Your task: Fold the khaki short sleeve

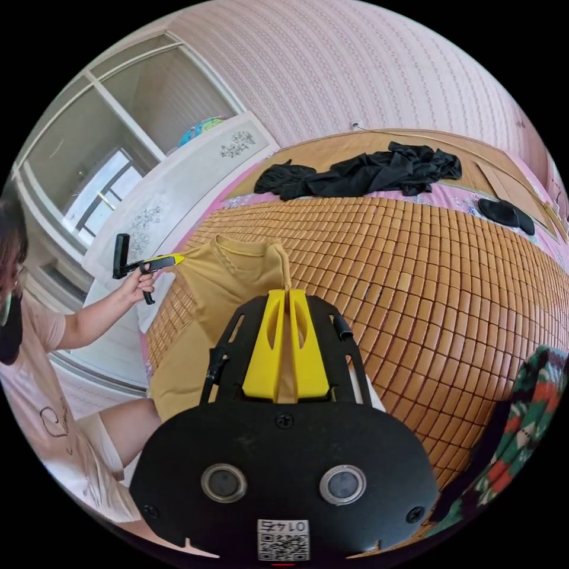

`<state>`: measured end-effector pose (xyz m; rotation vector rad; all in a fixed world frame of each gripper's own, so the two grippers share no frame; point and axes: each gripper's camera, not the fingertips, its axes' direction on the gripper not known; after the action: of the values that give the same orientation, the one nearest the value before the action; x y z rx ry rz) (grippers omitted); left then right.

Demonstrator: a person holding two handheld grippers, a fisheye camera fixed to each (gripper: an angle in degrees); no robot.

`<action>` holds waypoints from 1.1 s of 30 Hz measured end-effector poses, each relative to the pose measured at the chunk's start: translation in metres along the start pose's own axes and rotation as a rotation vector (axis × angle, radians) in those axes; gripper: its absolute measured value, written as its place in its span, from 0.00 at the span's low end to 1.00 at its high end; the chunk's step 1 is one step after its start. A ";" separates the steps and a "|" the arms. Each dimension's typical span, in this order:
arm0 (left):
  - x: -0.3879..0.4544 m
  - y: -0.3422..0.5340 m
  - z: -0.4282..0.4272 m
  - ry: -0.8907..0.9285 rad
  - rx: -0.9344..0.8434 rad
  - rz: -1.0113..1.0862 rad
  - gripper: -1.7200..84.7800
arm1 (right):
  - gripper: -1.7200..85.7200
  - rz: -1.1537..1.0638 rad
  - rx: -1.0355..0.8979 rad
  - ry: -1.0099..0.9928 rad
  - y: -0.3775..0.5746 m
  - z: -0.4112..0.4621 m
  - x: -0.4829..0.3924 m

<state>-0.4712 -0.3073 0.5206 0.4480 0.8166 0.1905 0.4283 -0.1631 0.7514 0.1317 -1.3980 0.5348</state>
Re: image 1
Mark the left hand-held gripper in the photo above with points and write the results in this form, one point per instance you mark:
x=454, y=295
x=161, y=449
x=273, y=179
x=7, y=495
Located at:
x=155, y=265

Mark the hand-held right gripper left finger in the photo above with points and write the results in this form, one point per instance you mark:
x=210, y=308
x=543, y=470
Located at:
x=258, y=369

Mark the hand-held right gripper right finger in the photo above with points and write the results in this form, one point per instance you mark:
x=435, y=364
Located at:
x=313, y=373

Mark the khaki short sleeve shirt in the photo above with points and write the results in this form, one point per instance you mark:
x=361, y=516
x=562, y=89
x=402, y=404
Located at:
x=209, y=284

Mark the person's left forearm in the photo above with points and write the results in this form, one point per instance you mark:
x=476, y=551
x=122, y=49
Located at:
x=89, y=320

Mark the person's left hand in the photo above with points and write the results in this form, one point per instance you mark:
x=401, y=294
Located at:
x=133, y=289

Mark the colourful printed bundle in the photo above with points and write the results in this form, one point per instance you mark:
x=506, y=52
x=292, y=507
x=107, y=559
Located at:
x=202, y=129

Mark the bed with woven mat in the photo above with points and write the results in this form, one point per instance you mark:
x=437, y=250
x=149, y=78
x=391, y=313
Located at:
x=422, y=289

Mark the white framed glass doors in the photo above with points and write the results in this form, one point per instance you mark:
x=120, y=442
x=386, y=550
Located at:
x=133, y=111

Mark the person's body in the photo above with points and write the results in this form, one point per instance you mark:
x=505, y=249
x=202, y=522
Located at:
x=44, y=400

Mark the pile of clothes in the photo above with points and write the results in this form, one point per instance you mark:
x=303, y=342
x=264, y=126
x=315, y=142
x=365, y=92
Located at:
x=378, y=171

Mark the green red patterned knit garment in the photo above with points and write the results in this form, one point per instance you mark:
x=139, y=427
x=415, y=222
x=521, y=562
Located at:
x=529, y=413

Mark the small black cloth item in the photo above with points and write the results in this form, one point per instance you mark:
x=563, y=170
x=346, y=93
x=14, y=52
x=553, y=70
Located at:
x=502, y=213

